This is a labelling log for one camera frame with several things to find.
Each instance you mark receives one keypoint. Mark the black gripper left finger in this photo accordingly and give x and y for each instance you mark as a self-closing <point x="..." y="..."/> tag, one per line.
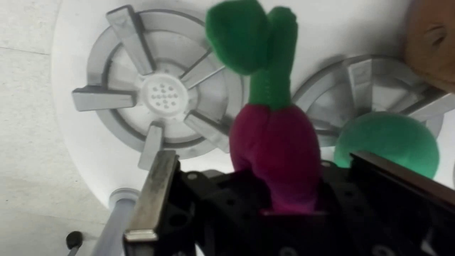
<point x="150" y="200"/>

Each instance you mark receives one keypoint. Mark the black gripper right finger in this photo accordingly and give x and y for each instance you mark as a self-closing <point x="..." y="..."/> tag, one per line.
<point x="416" y="204"/>

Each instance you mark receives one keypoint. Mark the magenta strawberry plush toy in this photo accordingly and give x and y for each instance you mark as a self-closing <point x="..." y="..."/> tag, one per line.
<point x="278" y="152"/>

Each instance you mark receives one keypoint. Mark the green plush ball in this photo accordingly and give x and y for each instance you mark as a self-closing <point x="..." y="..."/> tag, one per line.
<point x="388" y="143"/>

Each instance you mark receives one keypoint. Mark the gray toy stove burner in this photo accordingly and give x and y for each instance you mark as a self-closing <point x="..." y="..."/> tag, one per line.
<point x="359" y="90"/>
<point x="163" y="95"/>

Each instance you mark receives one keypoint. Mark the brown plush toy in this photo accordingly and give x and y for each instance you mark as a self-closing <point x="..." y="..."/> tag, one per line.
<point x="431" y="44"/>

